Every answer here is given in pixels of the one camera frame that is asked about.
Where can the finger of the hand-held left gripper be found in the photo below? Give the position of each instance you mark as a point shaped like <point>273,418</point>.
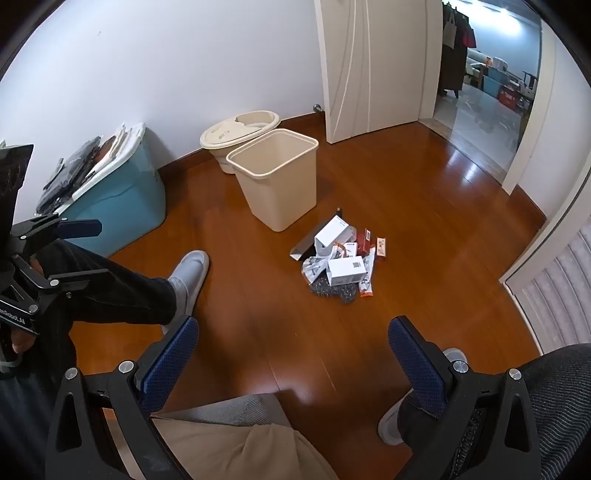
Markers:
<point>81,228</point>
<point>83,280</point>

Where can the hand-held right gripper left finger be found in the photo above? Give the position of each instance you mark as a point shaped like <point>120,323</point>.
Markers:
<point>171,360</point>

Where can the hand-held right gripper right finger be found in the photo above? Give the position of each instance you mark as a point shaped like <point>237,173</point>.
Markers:
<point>415,364</point>

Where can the orange and white wrapper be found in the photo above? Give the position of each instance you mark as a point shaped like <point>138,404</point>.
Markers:
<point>368,282</point>

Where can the steel wool scrubber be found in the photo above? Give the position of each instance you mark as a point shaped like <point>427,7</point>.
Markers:
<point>334,294</point>

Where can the white cardboard box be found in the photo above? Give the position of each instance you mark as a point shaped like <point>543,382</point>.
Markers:
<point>331,231</point>
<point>346,272</point>

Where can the small brown packet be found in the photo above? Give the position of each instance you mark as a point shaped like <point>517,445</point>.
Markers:
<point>381,246</point>

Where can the white and orange packet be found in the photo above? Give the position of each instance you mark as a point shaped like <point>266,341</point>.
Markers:
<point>347,249</point>

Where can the red and black box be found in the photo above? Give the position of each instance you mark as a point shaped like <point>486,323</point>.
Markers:
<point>364,240</point>

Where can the clear plastic bag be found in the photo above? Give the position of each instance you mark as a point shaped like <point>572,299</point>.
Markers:
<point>314,268</point>

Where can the long black box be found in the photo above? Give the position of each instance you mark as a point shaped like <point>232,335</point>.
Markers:
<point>304,247</point>

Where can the beige plastic trash bin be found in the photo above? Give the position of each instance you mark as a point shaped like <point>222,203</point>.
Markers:
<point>277,184</point>

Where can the person's left hand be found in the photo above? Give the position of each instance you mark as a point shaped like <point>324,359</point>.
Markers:
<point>21,344</point>

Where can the person's left leg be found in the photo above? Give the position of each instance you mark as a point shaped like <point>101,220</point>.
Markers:
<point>106,281</point>

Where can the person's leg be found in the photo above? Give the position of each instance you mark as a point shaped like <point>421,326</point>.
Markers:
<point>106,281</point>
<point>531,406</point>

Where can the blue storage box white lid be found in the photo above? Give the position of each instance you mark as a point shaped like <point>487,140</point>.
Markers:
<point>124,203</point>

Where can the dark folded clothes stack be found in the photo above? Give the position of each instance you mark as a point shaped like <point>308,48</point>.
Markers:
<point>69,175</point>

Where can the grey left slipper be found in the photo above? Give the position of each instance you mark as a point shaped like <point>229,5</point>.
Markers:
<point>190,272</point>

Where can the beige seat cushion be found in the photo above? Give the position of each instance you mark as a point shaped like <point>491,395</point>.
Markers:
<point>240,443</point>

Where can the person's right leg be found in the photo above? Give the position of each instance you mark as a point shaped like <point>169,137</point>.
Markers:
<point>531,406</point>

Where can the grey pleated curtain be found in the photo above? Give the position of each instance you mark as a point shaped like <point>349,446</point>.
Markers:
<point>558,300</point>

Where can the beige round lidded bucket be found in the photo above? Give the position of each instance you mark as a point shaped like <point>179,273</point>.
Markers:
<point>221,138</point>

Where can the dark wooden chair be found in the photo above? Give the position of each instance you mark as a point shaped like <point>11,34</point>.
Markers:
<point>530,90</point>

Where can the white door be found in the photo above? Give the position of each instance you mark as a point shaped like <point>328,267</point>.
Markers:
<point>378,69</point>

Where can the white sofa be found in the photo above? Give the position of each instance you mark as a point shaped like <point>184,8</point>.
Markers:
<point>476,64</point>

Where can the hanging clothes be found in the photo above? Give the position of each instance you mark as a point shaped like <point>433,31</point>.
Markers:
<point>455,50</point>

